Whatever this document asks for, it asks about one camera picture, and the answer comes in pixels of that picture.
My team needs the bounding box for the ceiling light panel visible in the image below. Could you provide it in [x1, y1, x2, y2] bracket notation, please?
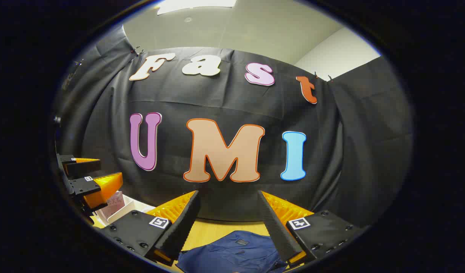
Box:
[157, 0, 237, 16]

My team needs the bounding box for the pink cover book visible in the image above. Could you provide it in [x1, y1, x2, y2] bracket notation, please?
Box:
[97, 191, 125, 220]

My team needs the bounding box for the black backdrop cloth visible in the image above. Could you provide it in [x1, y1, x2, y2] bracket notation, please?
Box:
[52, 25, 415, 228]

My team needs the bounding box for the white plastic bookshelf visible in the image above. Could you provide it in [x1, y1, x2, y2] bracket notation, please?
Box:
[92, 194, 157, 228]

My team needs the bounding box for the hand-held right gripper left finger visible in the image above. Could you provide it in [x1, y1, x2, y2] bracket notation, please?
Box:
[99, 190, 201, 266]

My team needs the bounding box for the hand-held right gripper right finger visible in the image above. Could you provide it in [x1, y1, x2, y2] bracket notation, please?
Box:
[257, 190, 370, 266]

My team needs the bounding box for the blue schoolbag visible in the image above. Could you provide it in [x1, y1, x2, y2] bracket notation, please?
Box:
[175, 231, 290, 273]

